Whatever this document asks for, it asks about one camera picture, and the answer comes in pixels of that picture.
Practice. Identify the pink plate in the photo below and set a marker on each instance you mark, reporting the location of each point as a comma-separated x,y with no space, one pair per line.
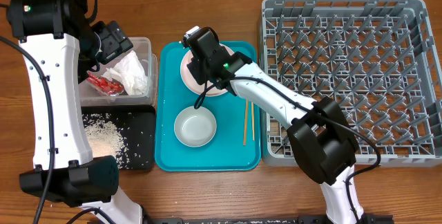
191,83

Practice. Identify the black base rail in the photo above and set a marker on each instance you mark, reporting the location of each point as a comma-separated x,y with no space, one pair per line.
305,219

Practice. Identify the clear plastic bin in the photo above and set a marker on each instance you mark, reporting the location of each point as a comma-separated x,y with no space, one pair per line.
142,46

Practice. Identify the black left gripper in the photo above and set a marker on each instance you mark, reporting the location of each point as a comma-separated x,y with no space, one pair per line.
117,42

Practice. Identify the grey bowl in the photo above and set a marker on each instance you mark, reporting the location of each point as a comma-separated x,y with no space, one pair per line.
195,127

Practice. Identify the black tray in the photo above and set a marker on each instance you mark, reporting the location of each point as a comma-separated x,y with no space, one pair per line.
143,120

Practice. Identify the white napkin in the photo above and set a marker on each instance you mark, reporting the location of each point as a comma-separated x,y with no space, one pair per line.
130,73

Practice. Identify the teal plastic tray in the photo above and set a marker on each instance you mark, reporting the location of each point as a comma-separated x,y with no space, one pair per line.
225,152

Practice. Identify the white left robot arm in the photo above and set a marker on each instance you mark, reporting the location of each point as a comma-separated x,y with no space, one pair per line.
61,42

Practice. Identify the right wooden chopstick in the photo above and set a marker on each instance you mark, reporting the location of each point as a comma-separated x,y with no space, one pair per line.
252,122

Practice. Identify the wooden chopstick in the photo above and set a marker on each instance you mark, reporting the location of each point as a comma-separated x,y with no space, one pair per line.
252,122
246,114

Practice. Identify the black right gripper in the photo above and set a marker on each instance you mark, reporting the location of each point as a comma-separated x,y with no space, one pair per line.
196,64

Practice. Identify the left wooden chopstick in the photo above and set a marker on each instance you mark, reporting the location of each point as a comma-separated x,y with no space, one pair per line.
246,114

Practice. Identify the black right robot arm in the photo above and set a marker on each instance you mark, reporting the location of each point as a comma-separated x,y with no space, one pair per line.
323,144

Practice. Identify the red snack wrapper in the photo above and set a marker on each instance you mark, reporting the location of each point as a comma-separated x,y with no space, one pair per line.
104,86

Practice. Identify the white rice pile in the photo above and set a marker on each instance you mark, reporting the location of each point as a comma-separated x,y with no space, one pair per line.
109,134

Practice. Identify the grey dishwasher rack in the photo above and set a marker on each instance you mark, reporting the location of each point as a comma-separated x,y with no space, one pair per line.
376,58

